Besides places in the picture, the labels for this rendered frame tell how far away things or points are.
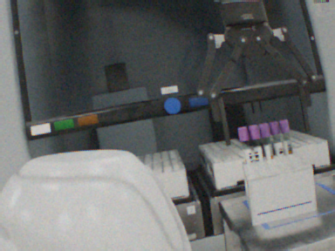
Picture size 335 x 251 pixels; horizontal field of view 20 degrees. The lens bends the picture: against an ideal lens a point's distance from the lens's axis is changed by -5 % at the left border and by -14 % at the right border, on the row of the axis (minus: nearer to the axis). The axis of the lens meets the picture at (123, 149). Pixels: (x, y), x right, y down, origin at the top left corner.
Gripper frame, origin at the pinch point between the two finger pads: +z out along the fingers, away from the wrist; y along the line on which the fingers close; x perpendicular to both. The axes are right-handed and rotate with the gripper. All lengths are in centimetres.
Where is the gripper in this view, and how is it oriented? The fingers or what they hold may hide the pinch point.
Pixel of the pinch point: (269, 130)
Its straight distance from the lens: 145.7
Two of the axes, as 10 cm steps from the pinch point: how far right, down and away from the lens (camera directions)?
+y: 9.8, -1.7, -1.0
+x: 0.9, -0.7, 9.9
